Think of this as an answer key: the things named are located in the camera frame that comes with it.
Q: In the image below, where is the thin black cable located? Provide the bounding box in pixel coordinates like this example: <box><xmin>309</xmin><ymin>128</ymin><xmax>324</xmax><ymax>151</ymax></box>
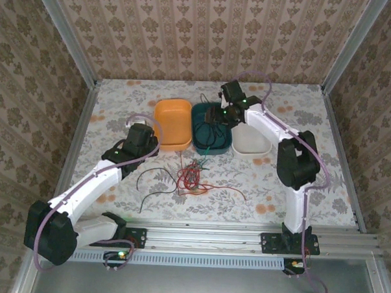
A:
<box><xmin>136</xmin><ymin>165</ymin><xmax>180</xmax><ymax>215</ymax></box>
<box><xmin>193</xmin><ymin>93</ymin><xmax>230</xmax><ymax>150</ymax></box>

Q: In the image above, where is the thin green cable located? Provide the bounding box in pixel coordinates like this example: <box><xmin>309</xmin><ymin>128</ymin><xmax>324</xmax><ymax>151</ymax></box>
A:
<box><xmin>193</xmin><ymin>145</ymin><xmax>213</xmax><ymax>192</ymax></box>

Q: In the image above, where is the thin red cable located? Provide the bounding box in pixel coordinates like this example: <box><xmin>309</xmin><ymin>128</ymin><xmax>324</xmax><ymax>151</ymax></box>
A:
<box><xmin>175</xmin><ymin>150</ymin><xmax>250</xmax><ymax>205</ymax></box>

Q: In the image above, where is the teal plastic tray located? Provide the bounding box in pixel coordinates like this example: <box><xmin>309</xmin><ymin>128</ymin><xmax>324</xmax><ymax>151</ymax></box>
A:
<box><xmin>189</xmin><ymin>101</ymin><xmax>234</xmax><ymax>158</ymax></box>

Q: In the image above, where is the white plastic tray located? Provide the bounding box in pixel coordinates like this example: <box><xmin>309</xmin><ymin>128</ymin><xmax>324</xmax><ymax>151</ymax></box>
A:
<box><xmin>230</xmin><ymin>121</ymin><xmax>274</xmax><ymax>158</ymax></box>

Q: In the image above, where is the orange plastic tray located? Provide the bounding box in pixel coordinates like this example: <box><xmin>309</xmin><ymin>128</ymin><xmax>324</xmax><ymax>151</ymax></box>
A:
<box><xmin>152</xmin><ymin>98</ymin><xmax>195</xmax><ymax>153</ymax></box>

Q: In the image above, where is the floral patterned table cover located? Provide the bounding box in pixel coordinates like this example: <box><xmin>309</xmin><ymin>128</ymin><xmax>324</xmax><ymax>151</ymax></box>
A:
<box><xmin>61</xmin><ymin>74</ymin><xmax>364</xmax><ymax>229</ymax></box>

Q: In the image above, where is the grey metal base panel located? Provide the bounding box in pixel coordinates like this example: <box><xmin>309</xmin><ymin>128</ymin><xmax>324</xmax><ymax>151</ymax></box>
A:
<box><xmin>12</xmin><ymin>242</ymin><xmax>391</xmax><ymax>293</ymax></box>

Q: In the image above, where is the aluminium table side rail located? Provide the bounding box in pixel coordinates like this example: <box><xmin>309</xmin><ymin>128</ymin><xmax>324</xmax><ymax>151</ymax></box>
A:
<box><xmin>314</xmin><ymin>86</ymin><xmax>374</xmax><ymax>233</ymax></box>
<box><xmin>45</xmin><ymin>81</ymin><xmax>100</xmax><ymax>224</ymax></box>

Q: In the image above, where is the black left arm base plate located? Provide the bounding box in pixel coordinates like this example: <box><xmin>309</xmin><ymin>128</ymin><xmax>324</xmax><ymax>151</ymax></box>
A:
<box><xmin>89</xmin><ymin>225</ymin><xmax>147</xmax><ymax>250</ymax></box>

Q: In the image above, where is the aluminium mounting rail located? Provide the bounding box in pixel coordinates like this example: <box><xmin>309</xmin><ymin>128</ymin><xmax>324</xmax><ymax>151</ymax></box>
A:
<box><xmin>32</xmin><ymin>212</ymin><xmax>379</xmax><ymax>259</ymax></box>

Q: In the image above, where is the aluminium frame post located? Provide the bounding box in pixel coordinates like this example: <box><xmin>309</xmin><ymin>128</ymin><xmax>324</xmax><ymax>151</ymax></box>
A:
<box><xmin>320</xmin><ymin>0</ymin><xmax>390</xmax><ymax>97</ymax></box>
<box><xmin>27</xmin><ymin>0</ymin><xmax>101</xmax><ymax>88</ymax></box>

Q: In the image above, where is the grey slotted cable duct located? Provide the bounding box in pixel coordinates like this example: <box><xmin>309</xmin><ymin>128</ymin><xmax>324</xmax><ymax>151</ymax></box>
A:
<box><xmin>42</xmin><ymin>246</ymin><xmax>285</xmax><ymax>272</ymax></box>

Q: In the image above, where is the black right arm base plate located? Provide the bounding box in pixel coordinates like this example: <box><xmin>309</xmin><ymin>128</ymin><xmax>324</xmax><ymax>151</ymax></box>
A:
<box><xmin>259</xmin><ymin>232</ymin><xmax>322</xmax><ymax>257</ymax></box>

